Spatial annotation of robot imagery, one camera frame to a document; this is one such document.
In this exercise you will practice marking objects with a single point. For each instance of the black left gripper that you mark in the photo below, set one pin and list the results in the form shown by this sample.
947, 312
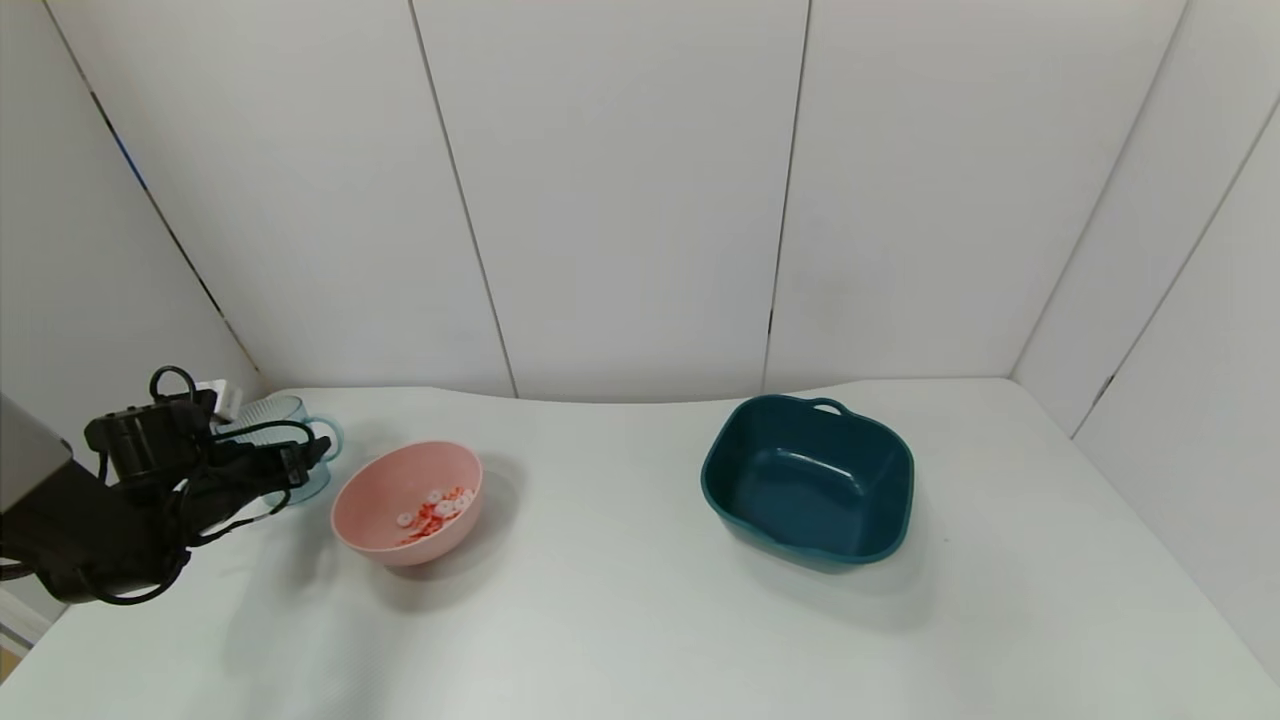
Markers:
292, 466

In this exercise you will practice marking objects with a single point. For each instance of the clear blue ribbed cup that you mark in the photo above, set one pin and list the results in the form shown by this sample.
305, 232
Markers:
305, 492

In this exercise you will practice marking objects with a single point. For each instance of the red and white solid pieces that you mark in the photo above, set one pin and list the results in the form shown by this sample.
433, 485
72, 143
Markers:
440, 512

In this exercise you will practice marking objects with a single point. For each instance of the black and grey left robot arm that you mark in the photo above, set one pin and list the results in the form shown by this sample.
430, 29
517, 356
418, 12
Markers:
80, 540

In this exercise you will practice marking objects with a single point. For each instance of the pink plastic bowl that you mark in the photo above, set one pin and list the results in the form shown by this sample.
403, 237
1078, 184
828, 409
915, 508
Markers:
380, 520

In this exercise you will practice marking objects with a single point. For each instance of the dark teal plastic basin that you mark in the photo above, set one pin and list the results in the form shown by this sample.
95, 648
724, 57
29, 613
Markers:
810, 490

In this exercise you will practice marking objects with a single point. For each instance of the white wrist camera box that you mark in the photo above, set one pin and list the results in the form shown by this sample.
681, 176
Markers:
225, 398

